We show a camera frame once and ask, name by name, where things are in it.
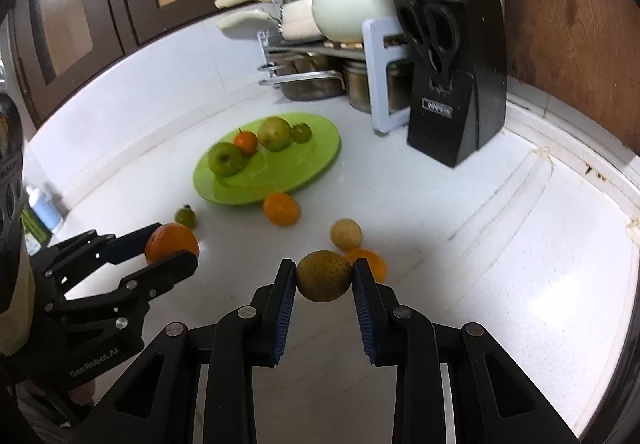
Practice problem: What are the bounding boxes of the large mandarin orange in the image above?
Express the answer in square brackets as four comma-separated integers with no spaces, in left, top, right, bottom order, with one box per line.
[144,223,200,264]

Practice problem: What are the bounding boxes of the tan longan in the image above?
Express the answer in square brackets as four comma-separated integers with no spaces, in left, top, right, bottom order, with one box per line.
[330,218,363,251]
[296,250,352,302]

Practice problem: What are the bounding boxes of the green apple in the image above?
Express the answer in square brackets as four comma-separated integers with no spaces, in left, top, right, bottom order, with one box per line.
[207,142,246,178]

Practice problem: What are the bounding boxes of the small stemmed orange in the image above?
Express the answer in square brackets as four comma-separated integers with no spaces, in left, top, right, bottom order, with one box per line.
[232,130,258,157]

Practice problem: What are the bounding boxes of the yellow-green apple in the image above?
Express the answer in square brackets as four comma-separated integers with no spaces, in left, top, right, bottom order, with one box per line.
[257,117,292,152]

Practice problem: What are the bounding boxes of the dark green tomato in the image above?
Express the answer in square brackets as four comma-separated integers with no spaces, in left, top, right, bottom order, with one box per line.
[291,123,312,144]

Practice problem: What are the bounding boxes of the black kitchen scissors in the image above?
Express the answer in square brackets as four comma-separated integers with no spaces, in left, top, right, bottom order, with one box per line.
[396,0,461,86]

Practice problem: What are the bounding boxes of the blue capped bottle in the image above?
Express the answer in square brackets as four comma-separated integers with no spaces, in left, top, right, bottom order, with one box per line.
[26,185,64,234]

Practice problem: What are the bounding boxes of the small green tomato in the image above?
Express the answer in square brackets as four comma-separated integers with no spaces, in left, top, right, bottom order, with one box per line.
[174,204,198,230]

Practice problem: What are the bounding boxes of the small orange kumquat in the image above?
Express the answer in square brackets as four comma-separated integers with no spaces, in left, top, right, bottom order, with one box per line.
[344,248,387,282]

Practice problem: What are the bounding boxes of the orange tomato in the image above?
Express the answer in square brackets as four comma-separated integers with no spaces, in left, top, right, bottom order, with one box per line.
[262,193,300,227]

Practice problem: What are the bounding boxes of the green plate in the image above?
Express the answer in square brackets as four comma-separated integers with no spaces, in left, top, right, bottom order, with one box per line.
[192,112,341,206]

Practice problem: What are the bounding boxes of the black knife block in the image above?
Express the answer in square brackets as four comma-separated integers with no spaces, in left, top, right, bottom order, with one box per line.
[407,0,506,168]

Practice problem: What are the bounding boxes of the cream saucepan lower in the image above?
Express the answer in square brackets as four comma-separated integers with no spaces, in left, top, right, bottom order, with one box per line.
[217,0,323,42]

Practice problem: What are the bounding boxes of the steel stockpot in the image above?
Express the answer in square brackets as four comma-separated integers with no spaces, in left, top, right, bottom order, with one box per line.
[342,61,417,114]

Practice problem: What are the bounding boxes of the white dish rack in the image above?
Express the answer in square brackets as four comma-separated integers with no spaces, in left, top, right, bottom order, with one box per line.
[258,17,413,134]

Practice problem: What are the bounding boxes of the wooden cutting board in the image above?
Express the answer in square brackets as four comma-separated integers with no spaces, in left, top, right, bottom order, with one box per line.
[503,0,639,150]

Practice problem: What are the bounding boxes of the black camera box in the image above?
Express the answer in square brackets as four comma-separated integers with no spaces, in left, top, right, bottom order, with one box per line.
[0,92,35,357]

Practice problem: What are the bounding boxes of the steel pan with handle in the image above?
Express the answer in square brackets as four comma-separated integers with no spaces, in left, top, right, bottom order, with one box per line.
[258,53,345,102]

